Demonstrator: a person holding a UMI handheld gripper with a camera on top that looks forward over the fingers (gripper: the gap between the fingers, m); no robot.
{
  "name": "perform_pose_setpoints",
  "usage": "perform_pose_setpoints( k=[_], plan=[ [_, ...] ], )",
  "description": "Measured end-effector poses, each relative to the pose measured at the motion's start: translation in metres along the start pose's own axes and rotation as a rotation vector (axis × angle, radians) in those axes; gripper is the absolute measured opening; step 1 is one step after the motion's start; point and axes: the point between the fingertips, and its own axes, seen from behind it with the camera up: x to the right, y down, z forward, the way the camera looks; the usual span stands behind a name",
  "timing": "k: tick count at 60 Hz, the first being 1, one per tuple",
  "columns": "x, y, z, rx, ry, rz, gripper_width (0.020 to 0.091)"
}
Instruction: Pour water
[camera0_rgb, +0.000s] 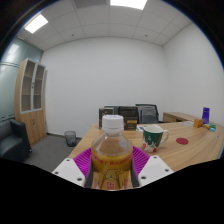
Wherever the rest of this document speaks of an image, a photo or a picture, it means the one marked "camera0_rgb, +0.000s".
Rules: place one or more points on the wooden side desk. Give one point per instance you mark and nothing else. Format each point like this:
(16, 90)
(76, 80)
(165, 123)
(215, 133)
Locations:
(176, 116)

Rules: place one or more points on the black mesh office chair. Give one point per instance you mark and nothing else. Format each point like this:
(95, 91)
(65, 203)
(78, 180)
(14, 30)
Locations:
(148, 115)

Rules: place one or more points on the black leather sofa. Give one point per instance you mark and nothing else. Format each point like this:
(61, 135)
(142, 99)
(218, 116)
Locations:
(13, 143)

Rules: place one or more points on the grey ceiling air vent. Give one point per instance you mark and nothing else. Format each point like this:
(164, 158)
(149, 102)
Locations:
(90, 2)

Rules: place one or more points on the upright purple box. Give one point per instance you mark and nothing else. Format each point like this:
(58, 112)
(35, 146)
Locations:
(206, 115)

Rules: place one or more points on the wooden glass-door shelf cabinet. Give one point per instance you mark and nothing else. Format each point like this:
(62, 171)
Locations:
(33, 125)

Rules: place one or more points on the small light blue box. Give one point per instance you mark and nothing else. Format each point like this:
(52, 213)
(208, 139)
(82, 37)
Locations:
(212, 129)

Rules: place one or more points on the flat round red coaster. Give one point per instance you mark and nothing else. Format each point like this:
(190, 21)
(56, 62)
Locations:
(182, 141)

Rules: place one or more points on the flat green box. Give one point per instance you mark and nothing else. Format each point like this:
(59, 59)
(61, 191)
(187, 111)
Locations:
(212, 125)

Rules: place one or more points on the small dark brown box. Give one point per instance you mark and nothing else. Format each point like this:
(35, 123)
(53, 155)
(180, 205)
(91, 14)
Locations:
(106, 118)

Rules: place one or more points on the green mug white inside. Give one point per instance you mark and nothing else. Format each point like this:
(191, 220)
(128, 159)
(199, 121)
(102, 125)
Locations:
(151, 140)

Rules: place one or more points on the small square ceiling light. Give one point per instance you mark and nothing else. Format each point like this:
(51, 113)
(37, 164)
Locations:
(36, 23)

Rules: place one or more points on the grey waste bin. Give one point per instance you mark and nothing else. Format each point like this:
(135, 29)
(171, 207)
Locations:
(70, 138)

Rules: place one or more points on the white printed leaflet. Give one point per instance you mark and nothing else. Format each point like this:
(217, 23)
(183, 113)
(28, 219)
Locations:
(141, 127)

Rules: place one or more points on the amber drink bottle white cap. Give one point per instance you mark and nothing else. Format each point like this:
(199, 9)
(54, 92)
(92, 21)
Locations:
(111, 156)

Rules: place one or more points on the large square ceiling light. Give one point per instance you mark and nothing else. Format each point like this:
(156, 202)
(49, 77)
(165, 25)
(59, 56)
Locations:
(129, 3)

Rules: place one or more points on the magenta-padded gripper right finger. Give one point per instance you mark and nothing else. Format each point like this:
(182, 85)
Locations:
(155, 170)

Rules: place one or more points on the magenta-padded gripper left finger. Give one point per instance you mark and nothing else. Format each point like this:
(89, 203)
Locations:
(68, 170)

